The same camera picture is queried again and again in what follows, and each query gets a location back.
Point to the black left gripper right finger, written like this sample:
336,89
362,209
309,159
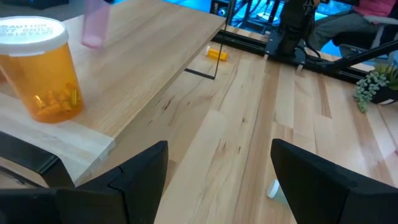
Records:
326,199

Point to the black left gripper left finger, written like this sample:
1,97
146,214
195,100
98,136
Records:
140,186

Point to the green medicine bottle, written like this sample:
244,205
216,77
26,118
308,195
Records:
273,189

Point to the large orange medicine bottle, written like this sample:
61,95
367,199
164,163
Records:
46,87

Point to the pink medicine bottle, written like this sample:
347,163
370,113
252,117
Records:
94,28

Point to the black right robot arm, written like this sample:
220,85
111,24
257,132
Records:
292,25

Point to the wooden shelf with black legs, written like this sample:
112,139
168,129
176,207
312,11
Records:
140,62

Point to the small orange medicine bottle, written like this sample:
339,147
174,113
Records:
217,54

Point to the potted green succulent plant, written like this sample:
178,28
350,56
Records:
370,85

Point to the office chair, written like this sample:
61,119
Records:
357,37

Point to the person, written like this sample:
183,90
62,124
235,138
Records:
339,28

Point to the black box with blue light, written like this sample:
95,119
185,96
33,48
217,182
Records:
222,12

